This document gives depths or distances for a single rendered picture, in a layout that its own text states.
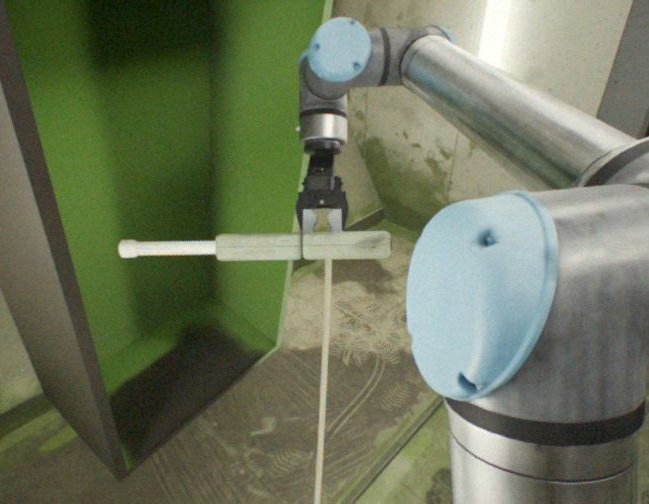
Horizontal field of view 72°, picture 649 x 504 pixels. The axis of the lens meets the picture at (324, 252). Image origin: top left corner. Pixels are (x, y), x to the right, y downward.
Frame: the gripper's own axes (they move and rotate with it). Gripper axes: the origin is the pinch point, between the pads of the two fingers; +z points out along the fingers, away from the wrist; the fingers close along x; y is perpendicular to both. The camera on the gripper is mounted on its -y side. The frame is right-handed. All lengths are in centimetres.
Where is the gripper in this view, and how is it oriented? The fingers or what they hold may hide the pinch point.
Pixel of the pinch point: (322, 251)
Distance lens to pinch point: 83.1
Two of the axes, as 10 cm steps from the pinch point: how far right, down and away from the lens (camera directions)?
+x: -10.0, 0.0, 0.4
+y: 0.4, -0.1, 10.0
